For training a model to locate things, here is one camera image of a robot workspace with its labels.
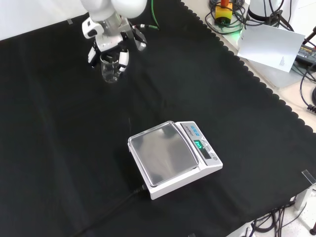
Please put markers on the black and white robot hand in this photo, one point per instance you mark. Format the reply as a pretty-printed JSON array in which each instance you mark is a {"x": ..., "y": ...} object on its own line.
[{"x": 108, "y": 37}]

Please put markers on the clear glass beaker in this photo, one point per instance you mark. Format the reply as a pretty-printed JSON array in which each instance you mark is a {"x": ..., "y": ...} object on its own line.
[{"x": 110, "y": 69}]

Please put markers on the white electronic balance steel pan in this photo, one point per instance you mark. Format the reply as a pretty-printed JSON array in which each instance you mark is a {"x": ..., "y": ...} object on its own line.
[{"x": 172, "y": 158}]

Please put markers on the clear tape strip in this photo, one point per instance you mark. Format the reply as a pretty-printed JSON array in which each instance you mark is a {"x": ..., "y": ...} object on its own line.
[{"x": 70, "y": 22}]

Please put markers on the black cloth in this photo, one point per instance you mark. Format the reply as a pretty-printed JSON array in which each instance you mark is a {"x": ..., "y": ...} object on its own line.
[{"x": 128, "y": 118}]

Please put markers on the yellow stop button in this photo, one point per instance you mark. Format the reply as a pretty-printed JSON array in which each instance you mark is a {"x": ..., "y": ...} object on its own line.
[{"x": 223, "y": 13}]

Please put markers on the white round base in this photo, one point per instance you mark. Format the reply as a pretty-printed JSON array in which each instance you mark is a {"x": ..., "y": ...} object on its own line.
[{"x": 263, "y": 8}]

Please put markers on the pale board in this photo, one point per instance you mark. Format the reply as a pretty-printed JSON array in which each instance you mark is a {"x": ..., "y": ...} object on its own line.
[{"x": 270, "y": 48}]

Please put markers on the black tripod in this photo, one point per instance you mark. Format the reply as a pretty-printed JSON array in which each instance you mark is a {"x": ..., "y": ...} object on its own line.
[{"x": 284, "y": 21}]

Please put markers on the grey metal plate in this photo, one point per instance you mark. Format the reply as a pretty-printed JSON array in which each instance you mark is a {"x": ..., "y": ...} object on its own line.
[{"x": 284, "y": 76}]

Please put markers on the black power adapter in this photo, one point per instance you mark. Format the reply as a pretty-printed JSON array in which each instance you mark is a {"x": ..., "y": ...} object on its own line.
[{"x": 306, "y": 53}]

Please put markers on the grey metal bench leg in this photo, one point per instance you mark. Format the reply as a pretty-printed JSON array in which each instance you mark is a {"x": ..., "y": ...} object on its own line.
[{"x": 306, "y": 190}]

